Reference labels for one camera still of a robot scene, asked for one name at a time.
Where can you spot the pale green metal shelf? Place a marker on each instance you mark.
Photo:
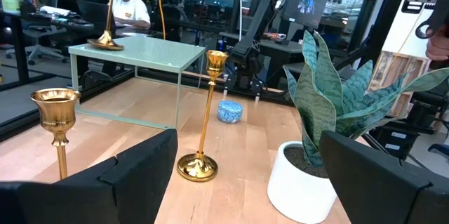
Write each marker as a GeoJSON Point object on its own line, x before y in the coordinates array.
{"type": "Point", "coordinates": [151, 53]}

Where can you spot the tall gold candle holder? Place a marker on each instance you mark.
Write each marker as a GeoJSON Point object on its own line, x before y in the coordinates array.
{"type": "Point", "coordinates": [105, 43]}
{"type": "Point", "coordinates": [197, 168]}

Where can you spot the white round plant pot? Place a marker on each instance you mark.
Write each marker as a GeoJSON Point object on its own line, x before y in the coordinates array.
{"type": "Point", "coordinates": [294, 192]}

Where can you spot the short gold candle holder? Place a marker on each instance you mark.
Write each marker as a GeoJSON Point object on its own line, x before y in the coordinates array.
{"type": "Point", "coordinates": [56, 111]}

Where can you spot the person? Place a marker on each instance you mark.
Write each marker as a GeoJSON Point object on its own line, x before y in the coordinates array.
{"type": "Point", "coordinates": [129, 8]}

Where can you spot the black handheld device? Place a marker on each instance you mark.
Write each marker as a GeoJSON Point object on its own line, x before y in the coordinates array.
{"type": "Point", "coordinates": [438, 10]}

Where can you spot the person's hand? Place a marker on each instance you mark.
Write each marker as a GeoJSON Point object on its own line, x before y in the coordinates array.
{"type": "Point", "coordinates": [437, 46]}

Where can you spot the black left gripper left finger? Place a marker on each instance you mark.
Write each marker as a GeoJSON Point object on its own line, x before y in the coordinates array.
{"type": "Point", "coordinates": [105, 199]}

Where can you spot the light blue patterned candle tin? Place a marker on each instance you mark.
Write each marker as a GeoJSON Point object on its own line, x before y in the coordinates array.
{"type": "Point", "coordinates": [229, 111]}

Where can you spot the wooden crate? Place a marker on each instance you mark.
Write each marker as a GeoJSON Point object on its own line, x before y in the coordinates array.
{"type": "Point", "coordinates": [389, 73]}

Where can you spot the black laptop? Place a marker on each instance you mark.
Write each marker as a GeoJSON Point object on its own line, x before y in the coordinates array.
{"type": "Point", "coordinates": [92, 10]}

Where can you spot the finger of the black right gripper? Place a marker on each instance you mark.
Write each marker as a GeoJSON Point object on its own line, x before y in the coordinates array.
{"type": "Point", "coordinates": [258, 90]}
{"type": "Point", "coordinates": [227, 85]}

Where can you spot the black equipment case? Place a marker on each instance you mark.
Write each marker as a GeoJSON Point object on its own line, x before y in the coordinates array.
{"type": "Point", "coordinates": [394, 139]}

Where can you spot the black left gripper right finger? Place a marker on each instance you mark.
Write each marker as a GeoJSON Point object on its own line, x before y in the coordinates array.
{"type": "Point", "coordinates": [379, 196]}

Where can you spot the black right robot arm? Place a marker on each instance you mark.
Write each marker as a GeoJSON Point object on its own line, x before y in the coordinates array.
{"type": "Point", "coordinates": [261, 17]}

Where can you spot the black office desk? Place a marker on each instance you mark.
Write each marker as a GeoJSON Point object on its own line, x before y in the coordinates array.
{"type": "Point", "coordinates": [19, 52]}

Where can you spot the green snake plant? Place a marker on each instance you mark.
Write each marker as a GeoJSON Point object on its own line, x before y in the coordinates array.
{"type": "Point", "coordinates": [315, 111]}

